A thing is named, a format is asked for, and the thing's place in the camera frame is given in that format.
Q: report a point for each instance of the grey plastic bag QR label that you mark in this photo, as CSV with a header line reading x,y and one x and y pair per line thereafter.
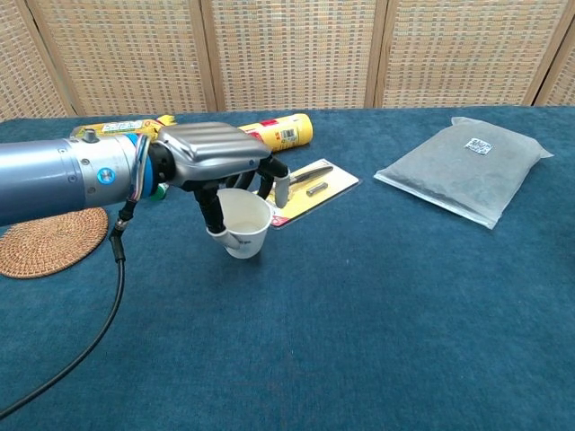
x,y
458,175

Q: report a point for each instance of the brown round woven coaster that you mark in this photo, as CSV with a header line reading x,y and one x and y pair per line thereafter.
x,y
49,244

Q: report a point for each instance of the blue felt table mat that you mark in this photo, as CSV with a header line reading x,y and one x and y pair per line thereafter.
x,y
337,314

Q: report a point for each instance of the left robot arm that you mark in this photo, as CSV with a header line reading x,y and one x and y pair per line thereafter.
x,y
49,175

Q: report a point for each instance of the yellow bottle red label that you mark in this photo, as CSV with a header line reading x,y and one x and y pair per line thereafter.
x,y
287,130

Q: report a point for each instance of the razor in yellow blister pack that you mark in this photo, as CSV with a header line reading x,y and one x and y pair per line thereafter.
x,y
328,184

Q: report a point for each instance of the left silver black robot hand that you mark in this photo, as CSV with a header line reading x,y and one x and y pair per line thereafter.
x,y
211,148

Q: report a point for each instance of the white paper cup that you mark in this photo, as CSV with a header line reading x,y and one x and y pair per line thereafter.
x,y
249,215

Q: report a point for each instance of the yellow corn drink bottle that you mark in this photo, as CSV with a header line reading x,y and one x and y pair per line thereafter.
x,y
117,128

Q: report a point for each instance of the woven bamboo screen panel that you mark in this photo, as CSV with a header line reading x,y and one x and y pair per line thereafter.
x,y
563,76
292,54
467,49
126,54
22,67

